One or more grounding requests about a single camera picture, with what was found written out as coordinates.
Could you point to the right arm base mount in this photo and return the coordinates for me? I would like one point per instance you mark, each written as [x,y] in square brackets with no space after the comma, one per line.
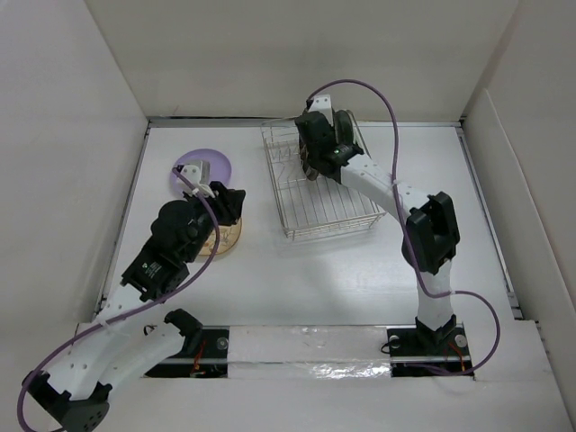
[409,357]

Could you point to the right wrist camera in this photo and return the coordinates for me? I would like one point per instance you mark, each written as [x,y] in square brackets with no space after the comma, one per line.
[320,103]

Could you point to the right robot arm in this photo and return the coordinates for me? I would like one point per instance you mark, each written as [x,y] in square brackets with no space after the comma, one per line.
[428,223]

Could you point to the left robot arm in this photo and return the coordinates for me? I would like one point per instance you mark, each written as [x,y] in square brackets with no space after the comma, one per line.
[134,330]

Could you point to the wire dish rack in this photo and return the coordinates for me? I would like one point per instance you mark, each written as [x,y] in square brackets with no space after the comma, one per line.
[310,208]

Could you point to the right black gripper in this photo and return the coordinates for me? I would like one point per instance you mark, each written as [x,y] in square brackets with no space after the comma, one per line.
[334,129]

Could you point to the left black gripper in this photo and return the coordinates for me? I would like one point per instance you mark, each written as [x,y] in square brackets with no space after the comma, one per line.
[228,202]

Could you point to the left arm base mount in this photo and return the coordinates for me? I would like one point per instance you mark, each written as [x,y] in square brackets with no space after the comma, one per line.
[207,361]

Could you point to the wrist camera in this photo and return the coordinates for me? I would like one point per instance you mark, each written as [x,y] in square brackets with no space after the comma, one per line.
[195,176]
[320,103]

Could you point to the purple plate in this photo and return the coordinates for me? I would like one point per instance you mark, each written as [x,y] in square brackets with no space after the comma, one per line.
[220,166]

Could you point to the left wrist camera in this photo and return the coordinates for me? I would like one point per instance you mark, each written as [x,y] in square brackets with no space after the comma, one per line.
[195,176]

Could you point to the tan plate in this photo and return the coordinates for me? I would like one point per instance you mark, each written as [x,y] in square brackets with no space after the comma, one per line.
[229,237]

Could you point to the black rimmed patterned plate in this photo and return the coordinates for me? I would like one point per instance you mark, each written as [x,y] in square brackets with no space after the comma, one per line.
[310,158]

